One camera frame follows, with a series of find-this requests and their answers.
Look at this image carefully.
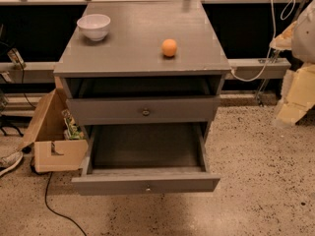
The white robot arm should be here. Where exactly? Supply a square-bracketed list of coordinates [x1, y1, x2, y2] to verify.
[270, 1, 315, 127]

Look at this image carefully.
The grey wooden drawer cabinet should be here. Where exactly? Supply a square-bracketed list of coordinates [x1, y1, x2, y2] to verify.
[53, 0, 232, 133]

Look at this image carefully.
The grey bottom drawer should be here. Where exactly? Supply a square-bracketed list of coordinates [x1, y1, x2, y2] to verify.
[72, 123, 220, 196]

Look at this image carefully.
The metal tripod pole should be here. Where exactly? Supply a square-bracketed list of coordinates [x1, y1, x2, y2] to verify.
[255, 0, 314, 106]

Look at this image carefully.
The orange fruit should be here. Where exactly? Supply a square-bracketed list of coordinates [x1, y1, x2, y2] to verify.
[161, 38, 177, 57]

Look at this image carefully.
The white ceramic bowl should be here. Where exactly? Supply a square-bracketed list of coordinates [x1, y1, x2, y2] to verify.
[77, 14, 111, 41]

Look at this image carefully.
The green white package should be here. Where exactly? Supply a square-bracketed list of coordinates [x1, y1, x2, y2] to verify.
[62, 109, 84, 140]

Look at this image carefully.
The open cardboard box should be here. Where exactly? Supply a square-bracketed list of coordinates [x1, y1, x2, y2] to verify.
[18, 77, 88, 173]

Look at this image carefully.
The white sneaker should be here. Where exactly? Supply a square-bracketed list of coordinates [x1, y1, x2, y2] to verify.
[0, 151, 24, 177]

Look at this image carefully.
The white cable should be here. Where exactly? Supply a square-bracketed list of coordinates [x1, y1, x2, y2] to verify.
[229, 0, 297, 83]

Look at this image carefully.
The black floor cable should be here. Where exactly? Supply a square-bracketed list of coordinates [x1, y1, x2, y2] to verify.
[30, 156, 89, 236]

